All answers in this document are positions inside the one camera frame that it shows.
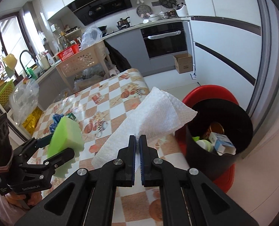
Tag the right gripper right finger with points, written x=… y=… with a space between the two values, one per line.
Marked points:
x=188 y=197

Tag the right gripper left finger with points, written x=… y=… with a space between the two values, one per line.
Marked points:
x=87 y=196

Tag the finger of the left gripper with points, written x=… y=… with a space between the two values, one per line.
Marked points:
x=32 y=145
x=53 y=163

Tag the green sponge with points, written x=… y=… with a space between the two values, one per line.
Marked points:
x=67 y=134

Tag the blue plastic bag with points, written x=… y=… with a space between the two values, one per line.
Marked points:
x=55 y=121

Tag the light green tube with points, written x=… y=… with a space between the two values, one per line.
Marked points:
x=204 y=144

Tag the white plaster box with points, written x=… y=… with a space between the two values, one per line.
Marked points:
x=222 y=144

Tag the red gold paper cup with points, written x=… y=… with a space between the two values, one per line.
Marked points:
x=214 y=127

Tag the white paper towel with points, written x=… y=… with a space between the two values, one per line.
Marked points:
x=158 y=115

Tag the black kitchen faucet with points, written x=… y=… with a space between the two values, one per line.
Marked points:
x=27 y=60

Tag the black trash bin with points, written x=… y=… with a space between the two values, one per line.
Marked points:
x=237 y=127

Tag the gold foil bag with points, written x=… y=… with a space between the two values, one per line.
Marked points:
x=31 y=121

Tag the red stool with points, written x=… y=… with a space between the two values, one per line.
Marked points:
x=226 y=180

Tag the clear plastic bag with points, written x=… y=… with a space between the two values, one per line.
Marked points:
x=24 y=99

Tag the yellow plastic basket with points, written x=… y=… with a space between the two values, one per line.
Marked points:
x=6 y=88

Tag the spray bottle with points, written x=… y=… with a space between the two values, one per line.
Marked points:
x=49 y=57

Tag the red plastic basket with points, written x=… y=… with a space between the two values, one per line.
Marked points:
x=68 y=52

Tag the beige plastic trolley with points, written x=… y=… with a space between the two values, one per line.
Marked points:
x=87 y=58

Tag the translucent bag on trolley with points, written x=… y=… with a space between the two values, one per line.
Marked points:
x=91 y=36

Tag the cardboard box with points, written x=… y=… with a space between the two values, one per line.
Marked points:
x=183 y=62

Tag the black cooking pot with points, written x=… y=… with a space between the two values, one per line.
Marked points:
x=123 y=23

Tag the black built-in oven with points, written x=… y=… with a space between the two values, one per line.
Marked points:
x=164 y=39

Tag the black range hood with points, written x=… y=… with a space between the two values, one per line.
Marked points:
x=88 y=11

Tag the white refrigerator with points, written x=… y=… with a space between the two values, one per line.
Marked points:
x=227 y=44

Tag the white rice cooker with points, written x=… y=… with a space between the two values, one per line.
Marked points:
x=181 y=10

